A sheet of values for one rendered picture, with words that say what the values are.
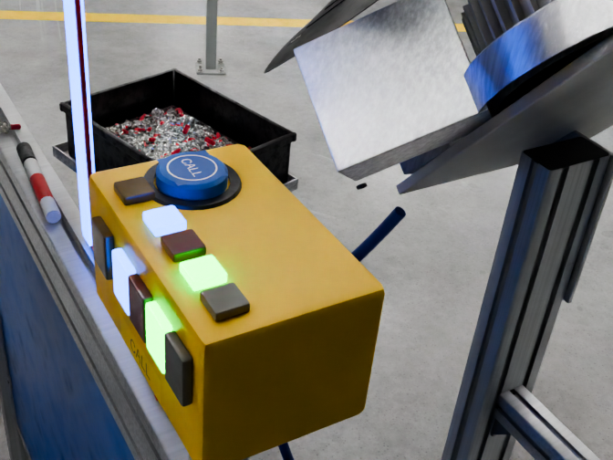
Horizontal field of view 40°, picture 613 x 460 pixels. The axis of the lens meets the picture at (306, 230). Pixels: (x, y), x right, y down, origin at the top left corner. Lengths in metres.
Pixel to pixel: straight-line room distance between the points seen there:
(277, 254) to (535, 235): 0.54
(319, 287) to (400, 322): 1.67
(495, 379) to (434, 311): 1.07
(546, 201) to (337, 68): 0.27
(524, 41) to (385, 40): 0.15
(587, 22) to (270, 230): 0.34
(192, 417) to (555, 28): 0.43
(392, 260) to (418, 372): 0.42
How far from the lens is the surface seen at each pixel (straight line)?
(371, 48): 0.81
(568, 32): 0.70
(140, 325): 0.44
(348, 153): 0.79
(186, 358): 0.39
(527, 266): 0.96
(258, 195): 0.47
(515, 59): 0.72
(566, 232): 0.98
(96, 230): 0.48
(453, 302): 2.17
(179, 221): 0.44
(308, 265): 0.42
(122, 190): 0.46
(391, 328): 2.05
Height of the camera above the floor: 1.32
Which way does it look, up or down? 34 degrees down
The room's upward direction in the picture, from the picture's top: 6 degrees clockwise
